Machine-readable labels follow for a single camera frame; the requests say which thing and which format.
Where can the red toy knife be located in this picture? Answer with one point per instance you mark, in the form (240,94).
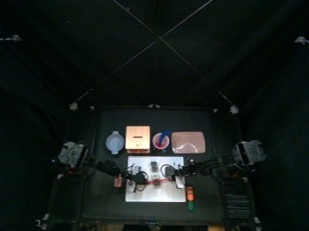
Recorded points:
(159,180)

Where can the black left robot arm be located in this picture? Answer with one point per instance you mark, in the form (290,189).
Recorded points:
(73,155)

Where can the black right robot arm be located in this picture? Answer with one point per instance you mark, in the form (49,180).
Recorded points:
(244,153)

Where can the white green toy sushi piece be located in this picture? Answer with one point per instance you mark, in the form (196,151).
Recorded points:
(155,176)

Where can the black toy sushi piece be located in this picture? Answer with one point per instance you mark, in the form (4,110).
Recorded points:
(153,164)
(156,183)

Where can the white cutting board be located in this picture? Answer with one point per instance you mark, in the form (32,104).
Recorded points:
(153,194)

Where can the small orange toy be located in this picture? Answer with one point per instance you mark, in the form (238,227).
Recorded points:
(117,182)

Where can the pink cup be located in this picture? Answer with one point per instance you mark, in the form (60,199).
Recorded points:
(160,143)

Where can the orange toy carrot green top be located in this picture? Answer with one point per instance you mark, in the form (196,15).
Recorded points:
(189,195)

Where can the blue utensil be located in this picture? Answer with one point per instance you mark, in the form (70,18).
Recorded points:
(163,136)

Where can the pink square tray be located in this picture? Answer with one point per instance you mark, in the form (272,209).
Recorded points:
(187,142)

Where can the wooden box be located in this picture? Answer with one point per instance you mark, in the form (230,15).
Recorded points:
(137,138)

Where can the silver frame clamp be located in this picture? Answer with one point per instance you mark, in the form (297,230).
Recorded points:
(301,39)
(152,106)
(14,38)
(234,109)
(72,105)

